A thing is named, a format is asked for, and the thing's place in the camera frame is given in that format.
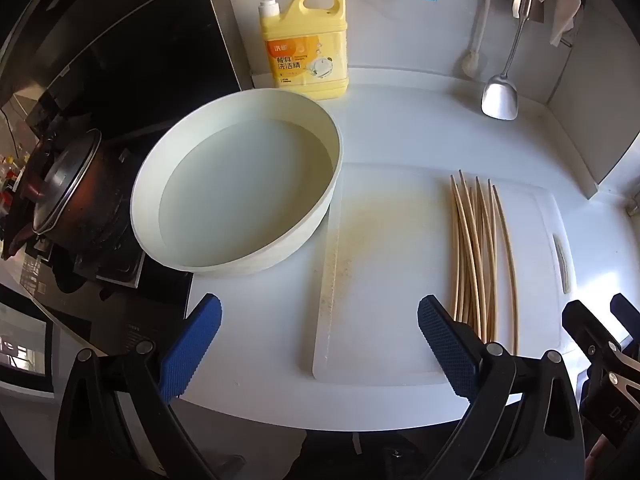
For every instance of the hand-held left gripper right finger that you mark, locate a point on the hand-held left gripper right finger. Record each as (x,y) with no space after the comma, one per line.
(447,345)

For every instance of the bundle of wooden chopsticks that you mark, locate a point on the bundle of wooden chopsticks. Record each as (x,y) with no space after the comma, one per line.
(475,260)

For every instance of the row of condiment bottles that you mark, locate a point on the row of condiment bottles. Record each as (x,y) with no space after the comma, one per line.
(10,170)

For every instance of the dark cooking pot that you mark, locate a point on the dark cooking pot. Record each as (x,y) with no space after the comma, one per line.
(100,210)

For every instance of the metal spatula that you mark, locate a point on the metal spatula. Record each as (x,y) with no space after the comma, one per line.
(500,100)

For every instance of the person's right hand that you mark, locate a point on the person's right hand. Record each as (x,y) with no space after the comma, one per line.
(597,452)

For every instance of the black gas stove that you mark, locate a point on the black gas stove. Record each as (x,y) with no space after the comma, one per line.
(115,270)

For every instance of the black glossy range hood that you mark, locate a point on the black glossy range hood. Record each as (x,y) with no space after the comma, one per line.
(125,35)

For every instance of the white round basin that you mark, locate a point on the white round basin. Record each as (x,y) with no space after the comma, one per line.
(250,185)

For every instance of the yellow detergent pump bottle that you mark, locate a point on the yellow detergent pump bottle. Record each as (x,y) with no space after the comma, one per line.
(305,60)

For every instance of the white appliance with window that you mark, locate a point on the white appliance with window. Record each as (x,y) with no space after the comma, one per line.
(20,345)

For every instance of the glass pot lid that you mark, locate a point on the glass pot lid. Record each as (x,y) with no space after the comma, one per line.
(65,180)

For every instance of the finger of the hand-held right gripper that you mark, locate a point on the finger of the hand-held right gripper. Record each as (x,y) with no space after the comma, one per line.
(625,310)
(582,320)

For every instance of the white bottle brush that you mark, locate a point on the white bottle brush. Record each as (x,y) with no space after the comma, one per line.
(472,62)

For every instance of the hanging white cloth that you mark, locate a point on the hanging white cloth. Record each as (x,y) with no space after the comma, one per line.
(562,5)

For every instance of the white cutting board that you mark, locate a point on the white cutting board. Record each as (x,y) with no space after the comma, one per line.
(390,260)

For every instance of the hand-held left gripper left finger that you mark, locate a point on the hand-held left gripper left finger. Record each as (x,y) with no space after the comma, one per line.
(192,345)

